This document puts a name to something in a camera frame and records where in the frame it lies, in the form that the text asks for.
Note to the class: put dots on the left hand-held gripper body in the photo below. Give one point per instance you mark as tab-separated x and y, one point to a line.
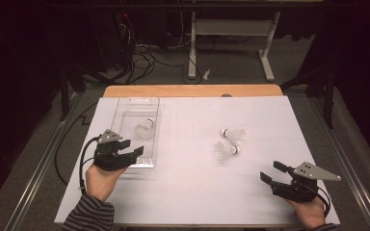
109	160

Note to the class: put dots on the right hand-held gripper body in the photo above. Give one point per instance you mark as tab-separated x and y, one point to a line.
295	191

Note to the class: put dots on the white shuttlecock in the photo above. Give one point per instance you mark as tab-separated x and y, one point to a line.
235	134
144	130
225	151

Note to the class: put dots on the clear plastic tray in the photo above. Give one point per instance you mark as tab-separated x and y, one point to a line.
131	110

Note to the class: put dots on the person's left hand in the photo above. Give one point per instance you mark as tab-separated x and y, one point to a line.
101	183

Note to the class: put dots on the person's right hand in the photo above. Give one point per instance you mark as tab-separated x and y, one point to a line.
308	213

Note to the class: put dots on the white table cover sheet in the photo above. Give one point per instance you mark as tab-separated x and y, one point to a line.
186	199

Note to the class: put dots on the black metal stand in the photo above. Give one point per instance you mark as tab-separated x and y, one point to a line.
329	102
64	96

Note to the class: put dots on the dark round table grommet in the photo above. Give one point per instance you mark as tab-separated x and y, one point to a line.
226	95

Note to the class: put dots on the small white floor object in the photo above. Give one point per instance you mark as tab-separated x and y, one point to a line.
207	74

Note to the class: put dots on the aluminium floor rail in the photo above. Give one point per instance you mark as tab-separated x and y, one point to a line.
350	179
37	179

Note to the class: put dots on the white metal desk frame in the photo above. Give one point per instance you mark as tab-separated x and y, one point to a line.
231	27

